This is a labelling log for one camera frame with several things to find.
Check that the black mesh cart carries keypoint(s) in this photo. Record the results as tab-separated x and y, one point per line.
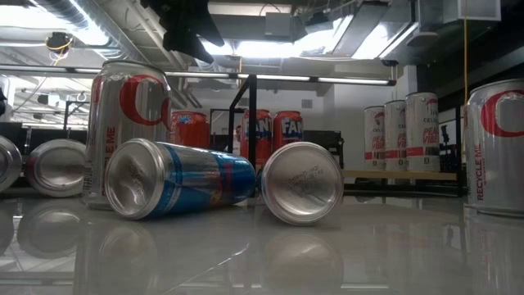
448	162

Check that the person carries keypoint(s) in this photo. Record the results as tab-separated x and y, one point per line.
238	133

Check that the silver blue Red Bull can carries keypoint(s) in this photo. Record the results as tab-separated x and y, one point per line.
184	176

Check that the long fluorescent light bar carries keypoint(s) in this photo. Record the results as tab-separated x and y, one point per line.
352	80

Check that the dark red soda can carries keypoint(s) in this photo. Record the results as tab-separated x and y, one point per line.
8	164

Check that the white Celsius can black lid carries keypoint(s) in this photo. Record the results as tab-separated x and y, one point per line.
421	135
374	139
395	139

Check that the teal Red Bull can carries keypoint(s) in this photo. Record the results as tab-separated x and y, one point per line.
302	182

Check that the black rectangular frame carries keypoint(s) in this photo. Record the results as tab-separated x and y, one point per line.
221	142

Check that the white ventilation unit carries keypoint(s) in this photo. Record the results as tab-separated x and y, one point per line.
475	10

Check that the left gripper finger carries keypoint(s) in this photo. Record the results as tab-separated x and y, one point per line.
209	32
182	36

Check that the grey rectangular air duct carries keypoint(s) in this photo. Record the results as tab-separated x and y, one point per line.
393	37

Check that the wooden shelf black metal frame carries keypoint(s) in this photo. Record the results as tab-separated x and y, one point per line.
368	175

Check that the black crate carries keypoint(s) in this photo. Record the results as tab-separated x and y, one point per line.
323	137

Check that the silver Diet Coke can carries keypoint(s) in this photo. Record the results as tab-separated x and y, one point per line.
495	164
123	102

